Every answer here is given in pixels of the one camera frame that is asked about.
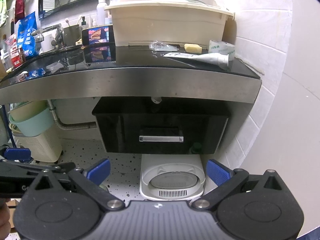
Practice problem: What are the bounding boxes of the beige perforated laundry basket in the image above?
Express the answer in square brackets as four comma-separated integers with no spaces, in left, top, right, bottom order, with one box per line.
[11,127,63,164]

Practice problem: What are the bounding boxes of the black vanity cabinet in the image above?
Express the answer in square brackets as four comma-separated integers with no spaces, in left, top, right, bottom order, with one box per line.
[92,97,231,155]

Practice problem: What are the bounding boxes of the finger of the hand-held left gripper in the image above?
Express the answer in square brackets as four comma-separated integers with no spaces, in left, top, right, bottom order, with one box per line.
[0,161,77,180]
[0,144,32,163]

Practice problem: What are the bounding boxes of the white toothpaste tube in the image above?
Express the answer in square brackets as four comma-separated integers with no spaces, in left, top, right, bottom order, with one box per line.
[163,52,230,65]

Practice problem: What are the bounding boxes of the person's left hand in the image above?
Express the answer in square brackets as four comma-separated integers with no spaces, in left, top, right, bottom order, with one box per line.
[0,198,12,230]

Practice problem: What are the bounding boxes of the chrome faucet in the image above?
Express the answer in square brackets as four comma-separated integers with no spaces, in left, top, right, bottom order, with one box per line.
[31,24,66,48]

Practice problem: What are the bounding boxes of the white cup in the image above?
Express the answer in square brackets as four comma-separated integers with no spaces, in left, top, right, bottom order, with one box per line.
[40,39,59,54]

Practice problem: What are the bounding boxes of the blue printed packet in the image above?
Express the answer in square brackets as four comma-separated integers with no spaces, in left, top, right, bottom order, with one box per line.
[17,12,38,57]

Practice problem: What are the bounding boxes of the mint green bucket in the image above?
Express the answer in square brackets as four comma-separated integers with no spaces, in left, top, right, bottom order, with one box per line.
[9,101,57,138]

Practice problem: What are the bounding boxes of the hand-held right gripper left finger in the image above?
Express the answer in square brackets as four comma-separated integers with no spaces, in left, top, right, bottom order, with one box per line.
[24,158,125,211]

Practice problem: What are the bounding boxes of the tall white bottle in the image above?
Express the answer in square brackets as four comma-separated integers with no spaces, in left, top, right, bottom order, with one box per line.
[97,0,108,27]

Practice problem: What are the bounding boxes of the red packets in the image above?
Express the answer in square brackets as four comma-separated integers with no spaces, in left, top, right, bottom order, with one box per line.
[10,36,26,68]

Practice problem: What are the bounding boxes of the green hanging cloth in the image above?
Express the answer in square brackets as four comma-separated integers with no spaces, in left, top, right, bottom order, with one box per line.
[0,0,9,28]

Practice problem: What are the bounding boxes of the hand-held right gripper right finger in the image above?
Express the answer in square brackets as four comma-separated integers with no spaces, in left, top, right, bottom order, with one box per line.
[191,159,293,209]

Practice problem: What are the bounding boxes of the white round floor appliance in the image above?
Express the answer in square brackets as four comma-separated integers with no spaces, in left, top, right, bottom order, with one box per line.
[139,154,206,201]

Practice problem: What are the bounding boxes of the grey toothbrush cup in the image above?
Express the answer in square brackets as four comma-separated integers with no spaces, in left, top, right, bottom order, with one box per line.
[63,25,83,46]

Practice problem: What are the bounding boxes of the red hanging cloth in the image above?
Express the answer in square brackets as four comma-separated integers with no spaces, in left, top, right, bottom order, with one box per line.
[14,0,27,23]

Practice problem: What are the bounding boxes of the corrugated metal drain hose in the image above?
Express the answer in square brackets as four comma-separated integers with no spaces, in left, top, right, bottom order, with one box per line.
[49,99,97,131]

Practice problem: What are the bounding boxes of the black smartphone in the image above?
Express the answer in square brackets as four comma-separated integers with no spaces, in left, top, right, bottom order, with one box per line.
[82,25,116,47]

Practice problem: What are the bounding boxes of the clear plastic wrapper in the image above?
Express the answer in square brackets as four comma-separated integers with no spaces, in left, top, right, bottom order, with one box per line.
[149,41,179,51]

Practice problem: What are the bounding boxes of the beige basin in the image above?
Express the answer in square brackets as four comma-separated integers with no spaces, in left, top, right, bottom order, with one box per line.
[10,101,38,123]

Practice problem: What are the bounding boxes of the silver drawer handle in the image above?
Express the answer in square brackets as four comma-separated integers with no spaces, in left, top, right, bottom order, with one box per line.
[139,135,184,143]

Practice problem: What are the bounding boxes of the beige plastic dish drainer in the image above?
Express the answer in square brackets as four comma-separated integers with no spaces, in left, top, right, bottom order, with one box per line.
[104,4,236,48]

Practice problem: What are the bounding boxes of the small blue wrapper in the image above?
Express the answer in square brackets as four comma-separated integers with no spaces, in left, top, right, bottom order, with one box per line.
[17,69,47,81]

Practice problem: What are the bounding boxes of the drawer with black front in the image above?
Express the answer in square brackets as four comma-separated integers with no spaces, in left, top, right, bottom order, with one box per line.
[96,114,229,155]

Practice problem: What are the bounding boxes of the yellow soap bar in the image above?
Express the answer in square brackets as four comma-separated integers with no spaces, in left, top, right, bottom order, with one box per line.
[184,44,202,54]

